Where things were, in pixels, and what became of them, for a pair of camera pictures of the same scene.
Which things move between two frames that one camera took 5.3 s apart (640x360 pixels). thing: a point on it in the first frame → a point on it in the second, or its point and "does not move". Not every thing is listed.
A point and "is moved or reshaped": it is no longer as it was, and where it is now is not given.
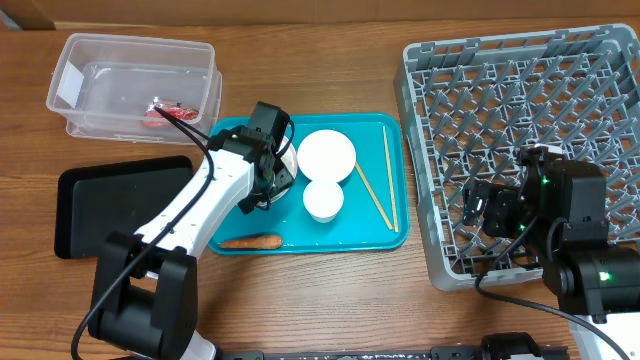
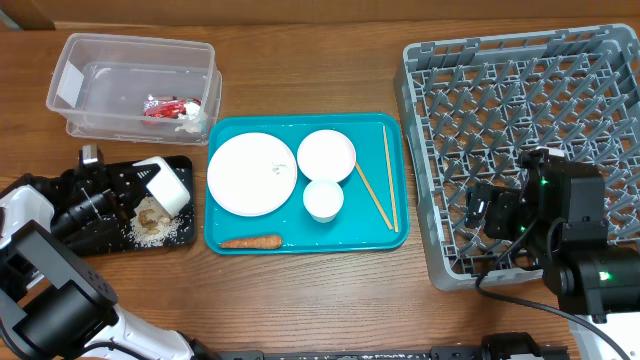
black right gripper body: x=505 y=216 does not move
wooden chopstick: x=374 y=194 does not move
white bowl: x=326 y=155 does not move
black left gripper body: x=280 y=180 → x=90 y=207
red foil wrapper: x=152 y=117 is moved or reshaped
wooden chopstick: x=391 y=182 does not move
